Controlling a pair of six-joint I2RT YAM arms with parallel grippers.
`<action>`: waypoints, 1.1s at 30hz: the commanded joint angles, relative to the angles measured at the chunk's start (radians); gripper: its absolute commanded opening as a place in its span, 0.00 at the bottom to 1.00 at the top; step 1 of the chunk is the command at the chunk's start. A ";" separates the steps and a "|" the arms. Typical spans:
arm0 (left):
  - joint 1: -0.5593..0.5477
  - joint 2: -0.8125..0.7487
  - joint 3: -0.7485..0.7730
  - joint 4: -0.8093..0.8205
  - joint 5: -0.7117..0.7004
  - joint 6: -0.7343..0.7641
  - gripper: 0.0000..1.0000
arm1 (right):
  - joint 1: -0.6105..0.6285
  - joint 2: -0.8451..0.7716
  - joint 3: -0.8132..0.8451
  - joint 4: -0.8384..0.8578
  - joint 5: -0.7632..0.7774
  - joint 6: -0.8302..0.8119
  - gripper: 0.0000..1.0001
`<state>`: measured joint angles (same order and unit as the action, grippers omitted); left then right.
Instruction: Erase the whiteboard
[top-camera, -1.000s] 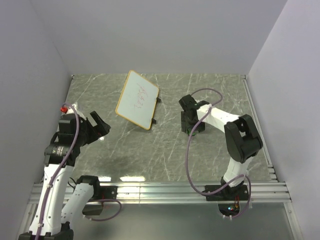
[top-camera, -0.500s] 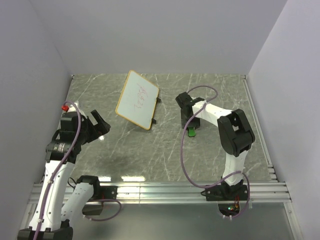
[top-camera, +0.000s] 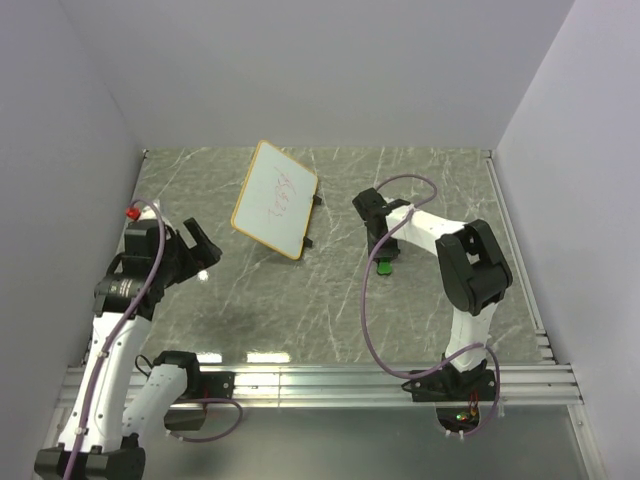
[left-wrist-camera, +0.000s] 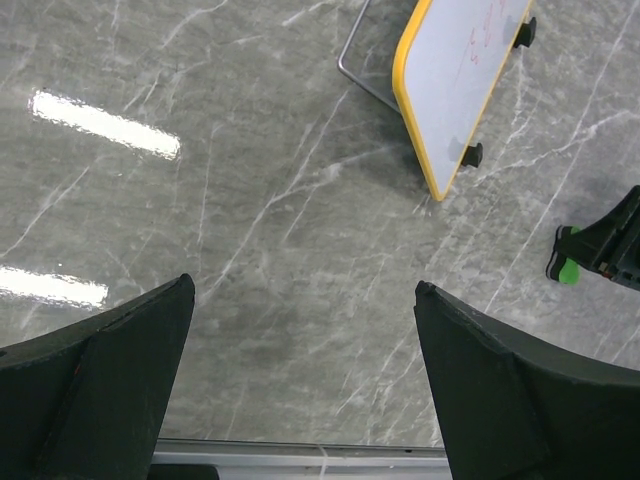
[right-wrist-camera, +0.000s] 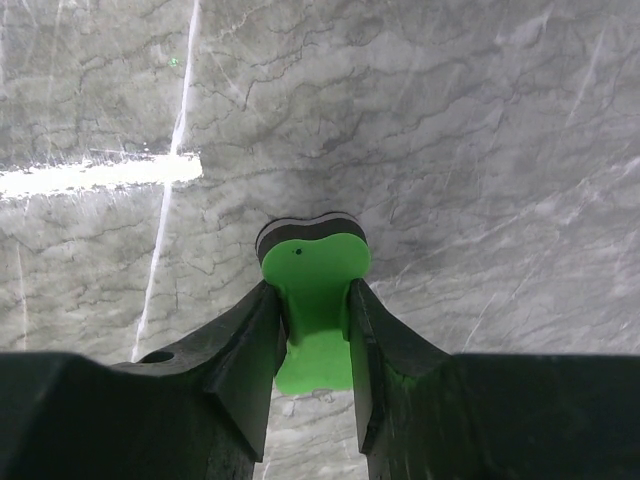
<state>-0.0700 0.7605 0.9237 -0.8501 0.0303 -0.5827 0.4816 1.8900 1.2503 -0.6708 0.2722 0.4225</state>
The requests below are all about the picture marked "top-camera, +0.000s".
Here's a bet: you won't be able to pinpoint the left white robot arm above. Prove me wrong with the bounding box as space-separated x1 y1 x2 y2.
34 217 222 479

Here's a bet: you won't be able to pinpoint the aluminium right side rail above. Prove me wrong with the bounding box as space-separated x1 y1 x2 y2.
482 150 558 365

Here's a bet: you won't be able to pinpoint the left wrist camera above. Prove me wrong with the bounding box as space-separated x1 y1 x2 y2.
125 200 169 226

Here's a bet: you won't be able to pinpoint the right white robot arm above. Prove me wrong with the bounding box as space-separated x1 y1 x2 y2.
352 188 513 400

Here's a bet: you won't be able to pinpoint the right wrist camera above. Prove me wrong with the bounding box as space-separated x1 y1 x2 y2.
382 199 411 216

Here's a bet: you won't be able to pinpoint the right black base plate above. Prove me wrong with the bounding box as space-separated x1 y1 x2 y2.
401 364 498 403

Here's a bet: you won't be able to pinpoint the green whiteboard eraser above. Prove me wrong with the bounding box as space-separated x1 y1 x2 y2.
376 258 393 276

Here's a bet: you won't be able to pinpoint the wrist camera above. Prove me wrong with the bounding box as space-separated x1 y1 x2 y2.
125 200 169 226
382 199 411 216

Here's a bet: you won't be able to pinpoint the aluminium rail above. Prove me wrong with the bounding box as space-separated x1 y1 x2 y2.
482 150 558 365
55 363 584 409

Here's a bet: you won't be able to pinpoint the aluminium front rail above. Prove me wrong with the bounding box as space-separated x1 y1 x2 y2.
55 363 584 409

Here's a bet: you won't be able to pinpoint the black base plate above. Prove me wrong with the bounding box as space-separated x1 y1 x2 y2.
401 364 498 403
185 371 235 399

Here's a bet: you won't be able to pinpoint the yellow framed whiteboard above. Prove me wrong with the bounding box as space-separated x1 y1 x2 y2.
231 140 318 260

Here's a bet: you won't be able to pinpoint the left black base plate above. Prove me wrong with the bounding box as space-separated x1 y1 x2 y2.
185 371 235 399

